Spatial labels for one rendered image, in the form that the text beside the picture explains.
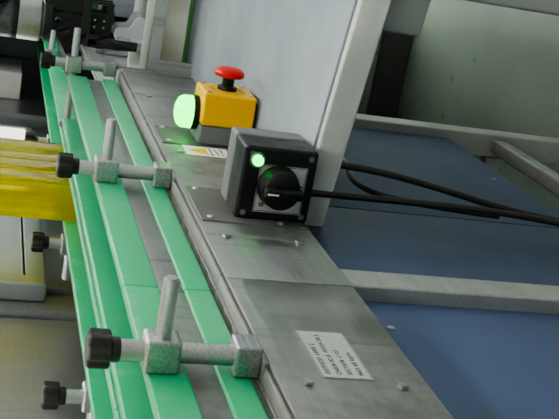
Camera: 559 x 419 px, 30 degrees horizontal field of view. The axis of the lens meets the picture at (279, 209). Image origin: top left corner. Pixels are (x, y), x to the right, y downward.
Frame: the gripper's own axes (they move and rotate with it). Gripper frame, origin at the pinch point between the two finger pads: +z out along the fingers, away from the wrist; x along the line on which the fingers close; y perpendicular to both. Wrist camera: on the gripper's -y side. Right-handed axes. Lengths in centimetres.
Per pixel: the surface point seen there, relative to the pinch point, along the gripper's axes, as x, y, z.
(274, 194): -89, 4, 0
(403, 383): -121, 1, 3
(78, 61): -11.8, -1.9, -14.2
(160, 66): -7.5, -1.7, 0.0
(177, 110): -55, 3, -5
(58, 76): 28.5, -14.3, -14.3
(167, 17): -7.1, 6.7, 0.1
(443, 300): -101, -1, 15
